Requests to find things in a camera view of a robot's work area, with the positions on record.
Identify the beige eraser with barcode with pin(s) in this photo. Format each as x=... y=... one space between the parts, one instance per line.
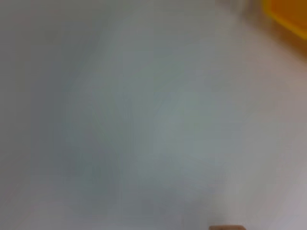
x=227 y=227

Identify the yellow plastic bin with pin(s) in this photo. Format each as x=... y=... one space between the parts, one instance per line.
x=287 y=14

